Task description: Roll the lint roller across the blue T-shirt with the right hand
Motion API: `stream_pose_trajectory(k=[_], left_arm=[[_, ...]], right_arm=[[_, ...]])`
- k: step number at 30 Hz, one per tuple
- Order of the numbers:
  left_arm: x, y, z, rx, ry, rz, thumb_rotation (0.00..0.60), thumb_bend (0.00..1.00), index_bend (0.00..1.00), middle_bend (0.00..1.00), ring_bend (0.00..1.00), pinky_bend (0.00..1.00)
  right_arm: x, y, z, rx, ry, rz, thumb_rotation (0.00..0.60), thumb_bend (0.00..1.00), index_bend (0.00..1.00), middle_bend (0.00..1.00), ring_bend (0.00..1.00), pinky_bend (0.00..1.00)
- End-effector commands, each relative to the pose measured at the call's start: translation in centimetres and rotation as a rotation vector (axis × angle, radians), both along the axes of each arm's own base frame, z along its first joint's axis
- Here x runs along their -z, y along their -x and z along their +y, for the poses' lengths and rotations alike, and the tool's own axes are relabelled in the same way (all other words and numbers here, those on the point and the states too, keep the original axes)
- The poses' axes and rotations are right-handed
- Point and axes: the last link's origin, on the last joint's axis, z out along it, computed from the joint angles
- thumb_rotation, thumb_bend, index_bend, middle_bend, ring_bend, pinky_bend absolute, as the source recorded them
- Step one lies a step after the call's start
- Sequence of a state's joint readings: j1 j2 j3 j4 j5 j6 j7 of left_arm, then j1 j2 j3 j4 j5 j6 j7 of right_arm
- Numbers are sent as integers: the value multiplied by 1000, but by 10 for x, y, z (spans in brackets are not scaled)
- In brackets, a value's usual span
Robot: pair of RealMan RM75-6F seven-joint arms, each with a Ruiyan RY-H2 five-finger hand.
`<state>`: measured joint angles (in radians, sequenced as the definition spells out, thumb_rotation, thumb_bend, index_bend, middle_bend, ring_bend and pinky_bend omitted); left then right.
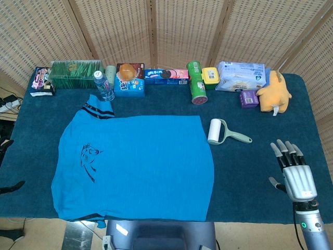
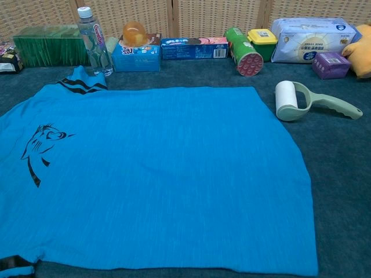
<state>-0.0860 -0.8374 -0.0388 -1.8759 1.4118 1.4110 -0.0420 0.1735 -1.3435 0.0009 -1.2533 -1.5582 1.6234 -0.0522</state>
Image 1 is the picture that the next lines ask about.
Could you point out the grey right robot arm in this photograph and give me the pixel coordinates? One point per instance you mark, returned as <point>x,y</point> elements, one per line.
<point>314,234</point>

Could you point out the small purple box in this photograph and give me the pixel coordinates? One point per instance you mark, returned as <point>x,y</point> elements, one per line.
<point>248,100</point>

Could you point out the orange plush toy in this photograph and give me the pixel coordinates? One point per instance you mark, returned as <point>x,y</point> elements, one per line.
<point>274,93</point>

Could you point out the dark blue table mat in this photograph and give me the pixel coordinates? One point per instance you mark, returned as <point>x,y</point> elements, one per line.
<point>247,182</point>

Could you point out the white power strip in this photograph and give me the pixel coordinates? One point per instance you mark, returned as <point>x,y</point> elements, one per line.
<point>10,105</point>

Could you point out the orange jelly cup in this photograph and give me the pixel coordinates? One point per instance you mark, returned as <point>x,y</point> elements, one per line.
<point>127,71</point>

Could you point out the blue cat print t-shirt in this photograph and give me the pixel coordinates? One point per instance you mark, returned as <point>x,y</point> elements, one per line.
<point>143,169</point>

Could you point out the blue pink cookie box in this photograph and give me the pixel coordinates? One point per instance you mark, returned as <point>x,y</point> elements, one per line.
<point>166,75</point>

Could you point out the woven folding screen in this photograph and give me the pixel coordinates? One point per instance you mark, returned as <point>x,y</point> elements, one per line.
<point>182,31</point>

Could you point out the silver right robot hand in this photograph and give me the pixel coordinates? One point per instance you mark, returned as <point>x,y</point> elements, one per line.
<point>299,179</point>

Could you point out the green grass print box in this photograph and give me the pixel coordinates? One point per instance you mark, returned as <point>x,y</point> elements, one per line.
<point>72,75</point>

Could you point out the purple black snack bag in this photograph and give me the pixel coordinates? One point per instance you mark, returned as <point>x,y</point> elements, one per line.
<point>41,80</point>

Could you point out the pale green roll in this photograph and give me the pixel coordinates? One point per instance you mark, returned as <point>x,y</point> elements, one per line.
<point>110,74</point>

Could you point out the white wet wipes pack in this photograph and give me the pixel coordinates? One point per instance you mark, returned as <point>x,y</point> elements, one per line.
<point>239,78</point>

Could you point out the green container yellow lid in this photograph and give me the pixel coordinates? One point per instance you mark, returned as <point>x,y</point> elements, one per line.
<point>210,78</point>

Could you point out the blue snack carton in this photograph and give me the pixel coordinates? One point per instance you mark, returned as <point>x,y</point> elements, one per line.
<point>130,89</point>

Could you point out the clear plastic water bottle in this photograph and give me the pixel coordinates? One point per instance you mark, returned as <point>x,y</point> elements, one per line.
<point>104,88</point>

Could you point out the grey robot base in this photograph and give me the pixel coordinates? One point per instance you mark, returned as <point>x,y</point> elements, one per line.
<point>161,234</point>

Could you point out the green chips can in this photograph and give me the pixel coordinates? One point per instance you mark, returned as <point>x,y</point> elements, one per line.
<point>197,86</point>

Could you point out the pale green lint roller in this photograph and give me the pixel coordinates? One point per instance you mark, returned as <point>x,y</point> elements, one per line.
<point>215,131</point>

